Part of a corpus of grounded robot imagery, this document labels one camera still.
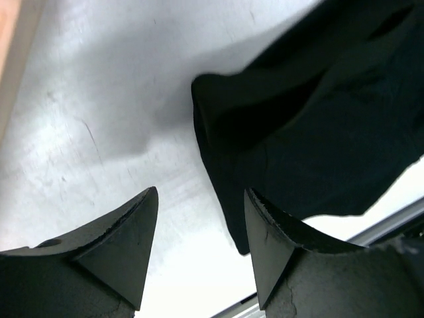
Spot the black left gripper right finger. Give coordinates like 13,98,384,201
244,189,423,317

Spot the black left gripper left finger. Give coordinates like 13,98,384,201
1,187,158,317

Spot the black underwear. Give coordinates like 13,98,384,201
191,1,423,255

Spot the wooden compartment tray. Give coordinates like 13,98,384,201
0,0,46,138

